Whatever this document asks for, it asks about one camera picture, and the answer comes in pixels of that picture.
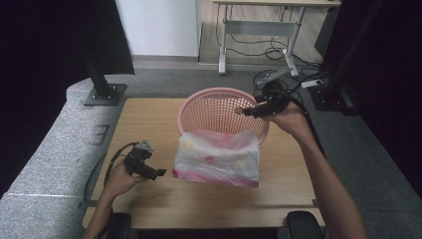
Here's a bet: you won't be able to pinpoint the black metal stand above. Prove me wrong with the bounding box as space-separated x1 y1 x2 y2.
81 49 128 108
308 0 363 117

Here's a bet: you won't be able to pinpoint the black curtain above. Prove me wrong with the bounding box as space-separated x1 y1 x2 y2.
0 0 135 197
322 0 422 197

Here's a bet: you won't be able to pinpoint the person's right hand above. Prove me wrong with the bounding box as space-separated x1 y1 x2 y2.
264 100 314 142

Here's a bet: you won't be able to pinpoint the white power strip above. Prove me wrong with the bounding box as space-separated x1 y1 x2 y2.
301 79 324 90

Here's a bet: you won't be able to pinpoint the pink flowered plastic bag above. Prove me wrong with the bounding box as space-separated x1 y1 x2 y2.
171 127 262 189

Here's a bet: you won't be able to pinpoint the black chair armrest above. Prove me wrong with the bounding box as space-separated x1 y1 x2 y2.
107 212 133 239
286 210 325 239

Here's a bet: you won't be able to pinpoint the black floor cables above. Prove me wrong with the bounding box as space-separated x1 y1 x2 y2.
215 4 329 101

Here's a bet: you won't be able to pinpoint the white-legged desk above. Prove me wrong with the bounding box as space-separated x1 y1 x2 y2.
212 0 342 78

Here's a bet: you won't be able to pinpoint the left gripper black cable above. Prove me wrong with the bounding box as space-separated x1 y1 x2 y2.
93 141 139 239

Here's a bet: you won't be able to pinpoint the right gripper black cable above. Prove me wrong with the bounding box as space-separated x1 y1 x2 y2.
280 90 328 157

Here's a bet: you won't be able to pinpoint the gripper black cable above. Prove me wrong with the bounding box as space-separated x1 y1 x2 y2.
280 90 328 157
93 141 139 239

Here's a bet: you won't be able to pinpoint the person's left hand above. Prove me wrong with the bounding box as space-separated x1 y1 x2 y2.
104 158 147 199

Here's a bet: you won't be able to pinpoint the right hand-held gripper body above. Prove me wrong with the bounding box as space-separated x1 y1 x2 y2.
254 68 293 117

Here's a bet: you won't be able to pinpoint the pink mesh basket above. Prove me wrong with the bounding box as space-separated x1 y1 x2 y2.
176 87 271 145

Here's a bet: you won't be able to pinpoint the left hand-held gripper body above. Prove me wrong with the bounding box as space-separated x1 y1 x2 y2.
123 138 155 177

